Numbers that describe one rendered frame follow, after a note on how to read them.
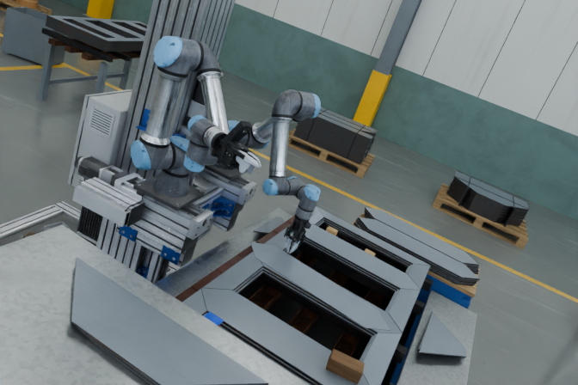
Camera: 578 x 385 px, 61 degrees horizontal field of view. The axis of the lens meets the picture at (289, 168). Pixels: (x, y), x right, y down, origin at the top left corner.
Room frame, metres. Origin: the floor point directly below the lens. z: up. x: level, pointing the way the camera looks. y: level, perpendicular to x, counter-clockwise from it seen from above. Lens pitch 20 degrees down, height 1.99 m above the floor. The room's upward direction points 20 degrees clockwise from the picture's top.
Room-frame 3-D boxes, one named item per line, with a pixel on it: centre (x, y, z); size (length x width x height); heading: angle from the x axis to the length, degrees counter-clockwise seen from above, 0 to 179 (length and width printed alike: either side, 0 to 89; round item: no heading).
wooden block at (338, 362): (1.42, -0.42, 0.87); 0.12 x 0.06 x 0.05; 82
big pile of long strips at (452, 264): (2.78, -0.90, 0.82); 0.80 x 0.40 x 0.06; 71
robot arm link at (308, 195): (2.08, -0.13, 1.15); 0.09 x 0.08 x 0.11; 43
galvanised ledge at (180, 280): (2.25, 0.09, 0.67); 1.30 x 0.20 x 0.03; 161
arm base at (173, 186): (1.91, 0.45, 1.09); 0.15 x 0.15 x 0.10
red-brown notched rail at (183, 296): (2.02, 0.04, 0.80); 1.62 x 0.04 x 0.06; 161
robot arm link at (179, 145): (1.90, 0.45, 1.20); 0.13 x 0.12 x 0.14; 141
